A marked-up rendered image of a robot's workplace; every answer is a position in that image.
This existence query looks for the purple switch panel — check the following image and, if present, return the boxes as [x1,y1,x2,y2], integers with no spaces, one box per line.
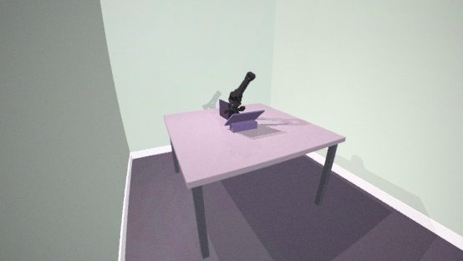
[225,110,265,133]

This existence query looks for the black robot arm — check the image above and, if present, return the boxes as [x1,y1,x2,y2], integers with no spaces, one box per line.
[228,71,256,108]

